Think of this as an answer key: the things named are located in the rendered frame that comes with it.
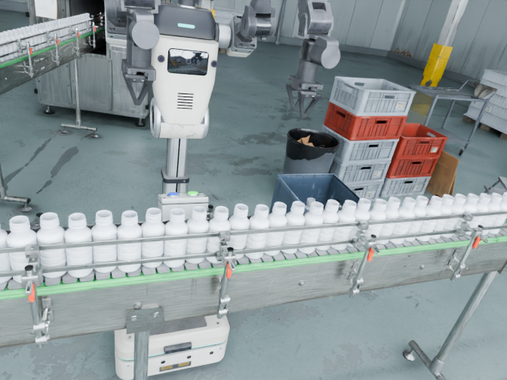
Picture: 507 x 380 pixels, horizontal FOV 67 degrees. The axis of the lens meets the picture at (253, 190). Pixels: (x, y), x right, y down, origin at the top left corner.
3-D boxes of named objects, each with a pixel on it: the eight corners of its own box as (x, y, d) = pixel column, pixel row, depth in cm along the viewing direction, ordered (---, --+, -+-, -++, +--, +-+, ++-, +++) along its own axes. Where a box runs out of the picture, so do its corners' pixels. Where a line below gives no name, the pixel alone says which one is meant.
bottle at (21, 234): (29, 265, 97) (20, 209, 89) (47, 274, 95) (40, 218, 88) (7, 278, 92) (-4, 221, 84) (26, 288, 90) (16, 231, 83)
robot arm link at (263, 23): (257, 19, 142) (244, 19, 140) (268, 7, 132) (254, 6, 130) (260, 44, 142) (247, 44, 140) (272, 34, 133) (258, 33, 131)
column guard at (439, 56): (426, 90, 981) (443, 45, 930) (416, 86, 1013) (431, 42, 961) (437, 91, 996) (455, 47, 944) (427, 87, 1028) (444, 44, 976)
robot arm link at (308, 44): (318, 36, 107) (299, 34, 105) (330, 41, 102) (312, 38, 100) (312, 62, 111) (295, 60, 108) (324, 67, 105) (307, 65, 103)
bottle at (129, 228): (145, 263, 104) (147, 212, 97) (132, 277, 99) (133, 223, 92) (126, 256, 106) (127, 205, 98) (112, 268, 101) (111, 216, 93)
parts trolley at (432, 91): (412, 157, 519) (440, 84, 473) (387, 141, 563) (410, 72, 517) (468, 157, 558) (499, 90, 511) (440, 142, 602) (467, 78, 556)
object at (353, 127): (349, 141, 327) (357, 116, 316) (322, 124, 357) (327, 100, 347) (400, 139, 355) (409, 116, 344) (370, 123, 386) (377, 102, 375)
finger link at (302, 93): (305, 112, 116) (312, 81, 112) (316, 120, 111) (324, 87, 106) (285, 111, 114) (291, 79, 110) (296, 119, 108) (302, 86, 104)
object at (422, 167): (388, 179, 382) (395, 158, 372) (363, 160, 414) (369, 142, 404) (432, 176, 407) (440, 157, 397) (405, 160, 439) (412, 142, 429)
